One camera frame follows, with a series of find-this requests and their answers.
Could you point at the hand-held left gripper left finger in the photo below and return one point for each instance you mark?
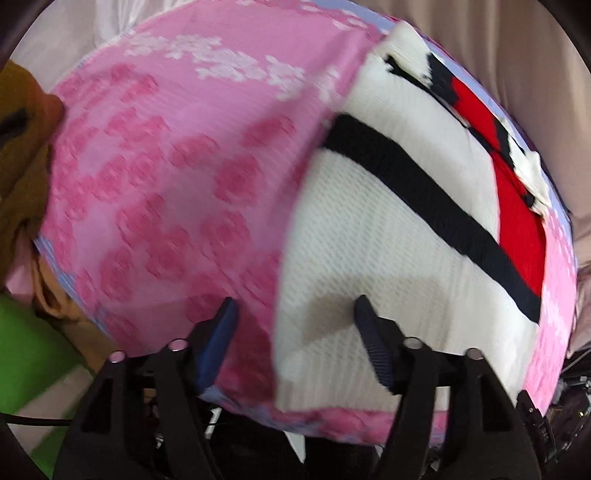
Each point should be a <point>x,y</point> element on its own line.
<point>217,350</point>

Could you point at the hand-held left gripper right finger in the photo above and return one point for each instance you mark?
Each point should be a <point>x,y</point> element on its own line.
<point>374,350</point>

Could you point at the white knit sweater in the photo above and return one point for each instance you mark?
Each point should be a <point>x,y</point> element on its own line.
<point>369,240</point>

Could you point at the pink floral bedsheet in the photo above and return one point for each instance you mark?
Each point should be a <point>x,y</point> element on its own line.
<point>175,184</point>

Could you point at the green cloth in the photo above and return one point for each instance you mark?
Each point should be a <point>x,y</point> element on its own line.
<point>32,350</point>

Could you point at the beige curtain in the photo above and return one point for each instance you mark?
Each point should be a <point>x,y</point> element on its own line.
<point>521,60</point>

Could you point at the white satin curtain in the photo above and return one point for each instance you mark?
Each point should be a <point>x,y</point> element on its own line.
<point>69,32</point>

